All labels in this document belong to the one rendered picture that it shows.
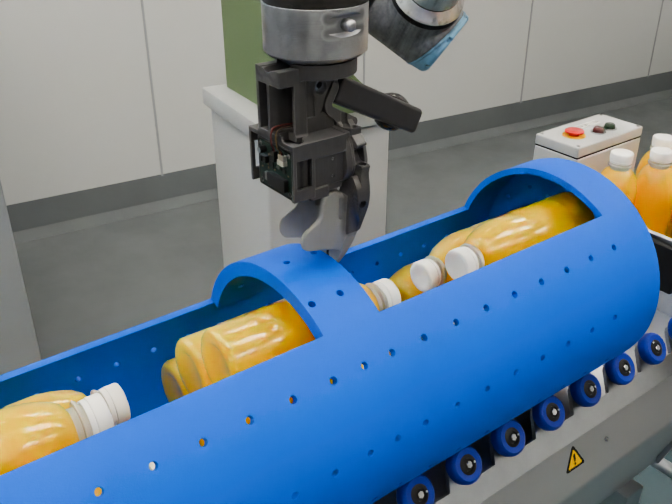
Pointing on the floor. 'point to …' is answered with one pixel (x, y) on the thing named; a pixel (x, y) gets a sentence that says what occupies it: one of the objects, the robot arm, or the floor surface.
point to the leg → (631, 492)
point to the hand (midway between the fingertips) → (336, 252)
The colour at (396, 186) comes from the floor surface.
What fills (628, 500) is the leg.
